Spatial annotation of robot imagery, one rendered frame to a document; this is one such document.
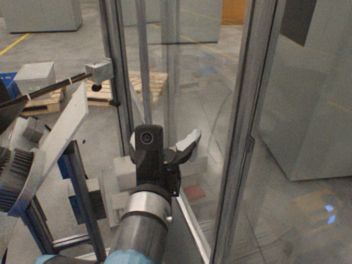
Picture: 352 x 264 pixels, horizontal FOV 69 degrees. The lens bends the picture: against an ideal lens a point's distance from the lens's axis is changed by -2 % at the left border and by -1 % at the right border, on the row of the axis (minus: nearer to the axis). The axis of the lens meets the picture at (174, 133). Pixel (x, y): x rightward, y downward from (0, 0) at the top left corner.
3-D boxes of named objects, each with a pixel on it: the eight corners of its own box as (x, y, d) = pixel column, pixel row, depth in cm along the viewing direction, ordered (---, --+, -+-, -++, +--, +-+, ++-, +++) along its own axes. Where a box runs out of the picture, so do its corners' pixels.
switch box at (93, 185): (106, 218, 138) (99, 189, 126) (77, 225, 134) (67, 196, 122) (105, 205, 145) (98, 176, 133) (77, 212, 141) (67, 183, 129)
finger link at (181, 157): (184, 142, 55) (154, 164, 50) (183, 135, 54) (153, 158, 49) (202, 150, 52) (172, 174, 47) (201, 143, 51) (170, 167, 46)
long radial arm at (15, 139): (36, 162, 107) (6, 152, 100) (28, 175, 109) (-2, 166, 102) (42, 125, 130) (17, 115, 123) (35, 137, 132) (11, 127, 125)
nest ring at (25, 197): (20, 183, 115) (10, 180, 113) (48, 138, 108) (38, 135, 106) (9, 234, 94) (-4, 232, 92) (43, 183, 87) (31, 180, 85)
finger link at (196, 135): (201, 146, 60) (173, 169, 55) (199, 125, 57) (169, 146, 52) (212, 151, 58) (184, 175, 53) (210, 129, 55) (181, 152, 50)
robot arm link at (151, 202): (114, 209, 38) (168, 210, 37) (122, 187, 42) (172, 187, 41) (126, 240, 43) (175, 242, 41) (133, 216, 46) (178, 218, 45)
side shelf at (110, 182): (147, 164, 142) (146, 160, 140) (166, 216, 114) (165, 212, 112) (102, 174, 136) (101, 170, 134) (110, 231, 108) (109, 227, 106)
